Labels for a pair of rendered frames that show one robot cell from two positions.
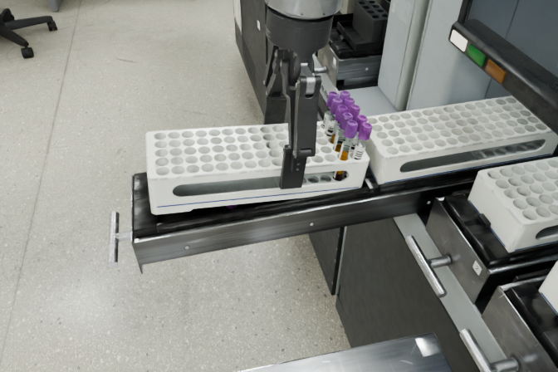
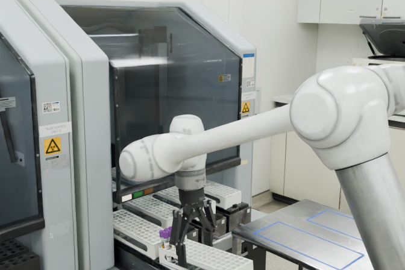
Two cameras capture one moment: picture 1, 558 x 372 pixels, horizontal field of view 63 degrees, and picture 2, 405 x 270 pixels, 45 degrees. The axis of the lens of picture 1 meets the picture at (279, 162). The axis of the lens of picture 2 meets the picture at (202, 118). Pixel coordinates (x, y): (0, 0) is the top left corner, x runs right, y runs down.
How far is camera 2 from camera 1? 1.67 m
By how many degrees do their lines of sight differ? 105
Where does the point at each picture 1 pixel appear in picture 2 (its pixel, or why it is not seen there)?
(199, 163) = (230, 257)
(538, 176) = (157, 213)
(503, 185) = (167, 217)
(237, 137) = (204, 258)
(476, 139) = (142, 223)
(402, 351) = (243, 232)
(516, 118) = (122, 217)
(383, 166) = not seen: hidden behind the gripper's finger
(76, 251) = not seen: outside the picture
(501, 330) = not seen: hidden behind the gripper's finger
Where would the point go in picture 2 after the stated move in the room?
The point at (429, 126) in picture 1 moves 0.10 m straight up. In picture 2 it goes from (144, 231) to (143, 202)
